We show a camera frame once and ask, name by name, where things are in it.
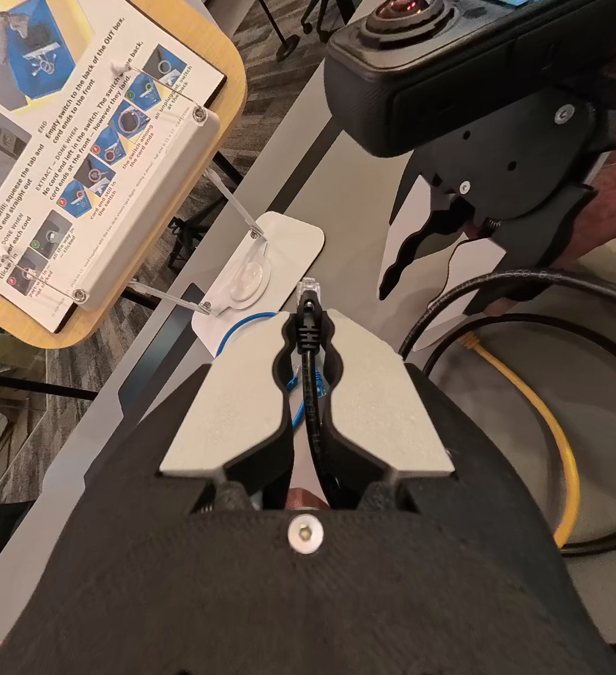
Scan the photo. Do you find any yellow ethernet cable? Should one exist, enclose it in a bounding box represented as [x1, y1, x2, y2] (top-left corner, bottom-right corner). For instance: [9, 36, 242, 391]
[458, 332, 582, 549]

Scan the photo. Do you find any black tripod stand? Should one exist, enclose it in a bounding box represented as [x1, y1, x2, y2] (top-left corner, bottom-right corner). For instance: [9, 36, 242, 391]
[258, 0, 358, 60]

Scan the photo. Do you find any white board stand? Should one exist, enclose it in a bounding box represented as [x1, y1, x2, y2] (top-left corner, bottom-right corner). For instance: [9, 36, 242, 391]
[128, 168, 325, 360]

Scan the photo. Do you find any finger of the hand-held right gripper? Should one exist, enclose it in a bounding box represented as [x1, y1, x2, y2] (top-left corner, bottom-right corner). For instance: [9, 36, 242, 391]
[410, 236, 510, 354]
[378, 174, 480, 317]

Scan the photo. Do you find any person's left hand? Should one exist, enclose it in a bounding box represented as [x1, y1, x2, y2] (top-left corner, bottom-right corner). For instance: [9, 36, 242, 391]
[288, 486, 330, 511]

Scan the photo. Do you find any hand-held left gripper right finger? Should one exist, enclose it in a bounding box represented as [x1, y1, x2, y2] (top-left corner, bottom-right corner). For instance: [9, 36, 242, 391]
[319, 309, 456, 488]

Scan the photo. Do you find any blue ethernet cable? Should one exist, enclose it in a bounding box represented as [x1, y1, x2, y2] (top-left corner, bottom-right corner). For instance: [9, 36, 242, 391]
[215, 312, 330, 441]

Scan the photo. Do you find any white holder bar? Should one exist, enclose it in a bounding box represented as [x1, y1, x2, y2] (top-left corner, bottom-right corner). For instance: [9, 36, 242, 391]
[78, 108, 221, 312]

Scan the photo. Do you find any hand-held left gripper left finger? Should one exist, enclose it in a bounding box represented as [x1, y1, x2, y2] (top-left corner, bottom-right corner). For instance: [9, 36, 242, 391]
[158, 310, 295, 483]

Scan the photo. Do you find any person's right hand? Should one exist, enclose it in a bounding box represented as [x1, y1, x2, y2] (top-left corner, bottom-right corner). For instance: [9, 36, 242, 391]
[482, 155, 616, 318]

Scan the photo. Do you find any printed instruction sheet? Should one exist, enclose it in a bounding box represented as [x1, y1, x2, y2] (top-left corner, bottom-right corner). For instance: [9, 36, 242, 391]
[0, 0, 227, 334]

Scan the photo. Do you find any black ethernet cable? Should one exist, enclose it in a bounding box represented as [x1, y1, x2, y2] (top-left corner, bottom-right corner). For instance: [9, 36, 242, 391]
[296, 268, 616, 555]

